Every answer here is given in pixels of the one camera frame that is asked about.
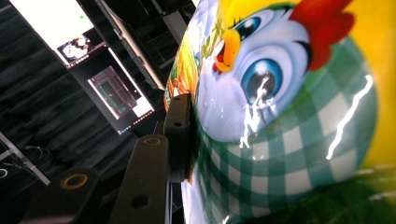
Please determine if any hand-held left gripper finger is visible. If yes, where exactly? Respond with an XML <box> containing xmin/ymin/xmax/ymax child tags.
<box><xmin>108</xmin><ymin>92</ymin><xmax>192</xmax><ymax>224</ymax></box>

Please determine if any yellow green checked seasoning pouch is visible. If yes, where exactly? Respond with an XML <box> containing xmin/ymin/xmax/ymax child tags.
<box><xmin>163</xmin><ymin>0</ymin><xmax>396</xmax><ymax>224</ymax></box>

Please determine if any dark-screen monitor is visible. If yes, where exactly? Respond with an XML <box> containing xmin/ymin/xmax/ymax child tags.
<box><xmin>69</xmin><ymin>46</ymin><xmax>157</xmax><ymax>135</ymax></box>

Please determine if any dark curtain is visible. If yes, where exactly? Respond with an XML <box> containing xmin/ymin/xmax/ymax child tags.
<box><xmin>0</xmin><ymin>6</ymin><xmax>166</xmax><ymax>224</ymax></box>

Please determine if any grey metal stand bar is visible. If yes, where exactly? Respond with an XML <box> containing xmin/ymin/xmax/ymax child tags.
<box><xmin>0</xmin><ymin>132</ymin><xmax>50</xmax><ymax>187</ymax></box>

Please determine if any bright-screen monitor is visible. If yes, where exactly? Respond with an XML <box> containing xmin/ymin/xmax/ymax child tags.
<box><xmin>8</xmin><ymin>0</ymin><xmax>108</xmax><ymax>70</ymax></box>

